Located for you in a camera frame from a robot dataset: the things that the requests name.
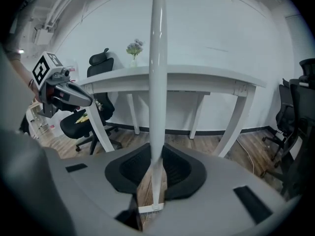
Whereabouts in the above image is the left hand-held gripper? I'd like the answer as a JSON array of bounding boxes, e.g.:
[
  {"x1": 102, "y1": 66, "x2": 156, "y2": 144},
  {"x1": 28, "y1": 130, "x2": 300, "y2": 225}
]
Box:
[{"x1": 31, "y1": 51, "x2": 94, "y2": 119}]

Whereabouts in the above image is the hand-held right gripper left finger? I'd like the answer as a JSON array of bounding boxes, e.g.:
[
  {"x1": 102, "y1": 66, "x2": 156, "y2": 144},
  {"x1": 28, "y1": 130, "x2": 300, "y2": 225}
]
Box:
[{"x1": 104, "y1": 143, "x2": 151, "y2": 232}]

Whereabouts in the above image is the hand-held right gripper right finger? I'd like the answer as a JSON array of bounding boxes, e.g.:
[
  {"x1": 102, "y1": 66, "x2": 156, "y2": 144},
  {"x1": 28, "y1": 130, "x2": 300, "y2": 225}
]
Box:
[{"x1": 162, "y1": 143, "x2": 207, "y2": 202}]

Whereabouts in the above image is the long white pole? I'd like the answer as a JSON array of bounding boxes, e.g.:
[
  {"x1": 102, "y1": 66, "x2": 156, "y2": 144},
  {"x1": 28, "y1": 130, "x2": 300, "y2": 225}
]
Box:
[{"x1": 137, "y1": 0, "x2": 169, "y2": 214}]

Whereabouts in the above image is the person's left forearm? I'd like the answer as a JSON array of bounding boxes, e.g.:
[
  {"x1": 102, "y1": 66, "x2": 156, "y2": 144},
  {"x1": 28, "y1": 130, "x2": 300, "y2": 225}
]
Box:
[{"x1": 11, "y1": 58, "x2": 40, "y2": 100}]

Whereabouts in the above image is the black office chair with headrest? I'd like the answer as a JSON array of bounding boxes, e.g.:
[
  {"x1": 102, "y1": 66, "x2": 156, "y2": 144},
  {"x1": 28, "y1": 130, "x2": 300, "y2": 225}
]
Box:
[{"x1": 60, "y1": 48, "x2": 123, "y2": 156}]

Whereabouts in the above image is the white desk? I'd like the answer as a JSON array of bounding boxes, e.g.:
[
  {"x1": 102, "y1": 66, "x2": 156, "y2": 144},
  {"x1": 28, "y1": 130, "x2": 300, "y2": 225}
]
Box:
[
  {"x1": 75, "y1": 64, "x2": 268, "y2": 159},
  {"x1": 24, "y1": 99, "x2": 51, "y2": 140}
]

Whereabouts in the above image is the vase of flowers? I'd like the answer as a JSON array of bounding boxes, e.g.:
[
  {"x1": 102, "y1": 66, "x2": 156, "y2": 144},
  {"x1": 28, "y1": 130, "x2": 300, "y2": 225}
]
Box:
[{"x1": 126, "y1": 38, "x2": 145, "y2": 68}]

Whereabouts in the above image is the white ceiling unit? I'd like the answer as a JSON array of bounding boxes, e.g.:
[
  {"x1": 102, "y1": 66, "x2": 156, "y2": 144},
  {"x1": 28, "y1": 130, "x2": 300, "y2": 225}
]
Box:
[{"x1": 33, "y1": 25, "x2": 54, "y2": 45}]

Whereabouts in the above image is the white ceiling pipe bundle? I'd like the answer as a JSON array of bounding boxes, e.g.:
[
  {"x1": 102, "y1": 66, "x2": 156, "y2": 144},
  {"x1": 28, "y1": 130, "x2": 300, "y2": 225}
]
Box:
[{"x1": 45, "y1": 0, "x2": 91, "y2": 28}]

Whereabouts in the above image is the person's shirt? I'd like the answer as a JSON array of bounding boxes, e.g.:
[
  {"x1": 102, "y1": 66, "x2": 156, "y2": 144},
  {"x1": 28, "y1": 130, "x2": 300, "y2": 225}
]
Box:
[{"x1": 0, "y1": 42, "x2": 66, "y2": 236}]

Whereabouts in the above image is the white floor cable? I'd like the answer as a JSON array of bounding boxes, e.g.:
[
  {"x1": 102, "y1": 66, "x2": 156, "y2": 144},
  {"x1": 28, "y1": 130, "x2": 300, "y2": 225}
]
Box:
[{"x1": 235, "y1": 138, "x2": 255, "y2": 172}]

